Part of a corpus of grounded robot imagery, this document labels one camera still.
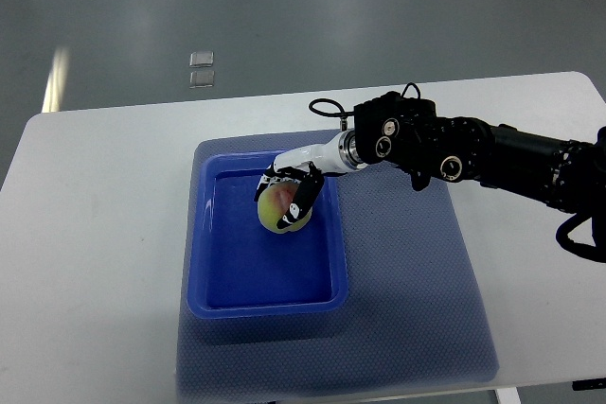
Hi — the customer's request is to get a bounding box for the metal floor plate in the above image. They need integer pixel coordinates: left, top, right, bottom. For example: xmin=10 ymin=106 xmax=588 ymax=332
xmin=189 ymin=70 xmax=215 ymax=89
xmin=189 ymin=50 xmax=214 ymax=68

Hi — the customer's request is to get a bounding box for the blue plastic tray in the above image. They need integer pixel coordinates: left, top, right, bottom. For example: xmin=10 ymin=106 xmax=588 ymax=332
xmin=186 ymin=151 xmax=348 ymax=320

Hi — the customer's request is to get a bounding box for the white table leg bracket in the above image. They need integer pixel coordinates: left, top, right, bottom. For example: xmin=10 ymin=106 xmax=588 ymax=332
xmin=494 ymin=387 xmax=522 ymax=404

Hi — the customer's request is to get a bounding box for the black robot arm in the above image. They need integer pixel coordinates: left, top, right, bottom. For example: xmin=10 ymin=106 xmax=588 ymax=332
xmin=331 ymin=91 xmax=605 ymax=263

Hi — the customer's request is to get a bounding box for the lower metal floor plate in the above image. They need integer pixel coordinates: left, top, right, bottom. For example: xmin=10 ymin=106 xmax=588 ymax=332
xmin=189 ymin=70 xmax=215 ymax=89

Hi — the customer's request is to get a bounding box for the blue grey textured mat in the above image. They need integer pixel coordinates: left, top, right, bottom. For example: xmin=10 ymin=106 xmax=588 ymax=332
xmin=176 ymin=131 xmax=499 ymax=403

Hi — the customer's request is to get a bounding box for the upper metal floor plate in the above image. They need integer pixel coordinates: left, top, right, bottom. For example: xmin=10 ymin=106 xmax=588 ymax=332
xmin=189 ymin=50 xmax=214 ymax=68

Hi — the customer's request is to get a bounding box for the green red peach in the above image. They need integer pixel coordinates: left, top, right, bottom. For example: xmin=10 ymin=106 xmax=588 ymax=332
xmin=257 ymin=182 xmax=312 ymax=234

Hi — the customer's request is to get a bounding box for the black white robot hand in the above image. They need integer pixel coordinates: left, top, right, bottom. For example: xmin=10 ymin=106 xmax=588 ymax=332
xmin=254 ymin=130 xmax=366 ymax=228

